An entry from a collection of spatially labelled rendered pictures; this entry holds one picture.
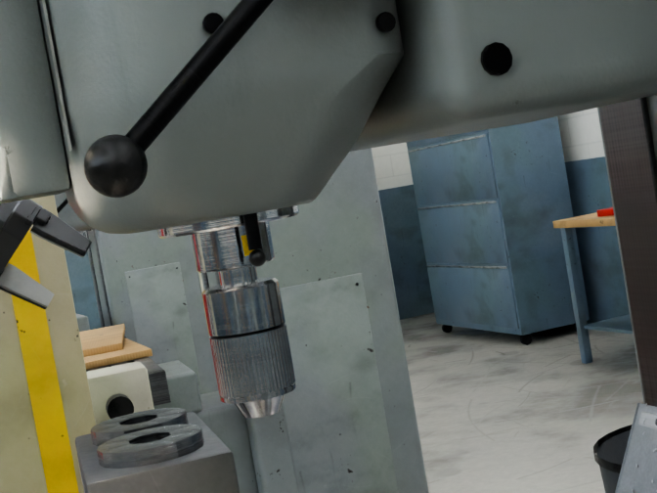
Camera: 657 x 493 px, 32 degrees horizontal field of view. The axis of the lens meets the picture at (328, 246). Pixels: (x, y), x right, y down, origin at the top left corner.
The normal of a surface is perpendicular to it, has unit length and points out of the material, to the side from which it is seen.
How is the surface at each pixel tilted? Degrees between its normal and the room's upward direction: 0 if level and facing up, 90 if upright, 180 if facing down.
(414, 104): 99
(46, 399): 90
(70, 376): 90
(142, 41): 90
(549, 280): 90
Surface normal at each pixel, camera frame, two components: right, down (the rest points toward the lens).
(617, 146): -0.93, 0.18
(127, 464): -0.32, 0.11
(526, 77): 0.36, 0.15
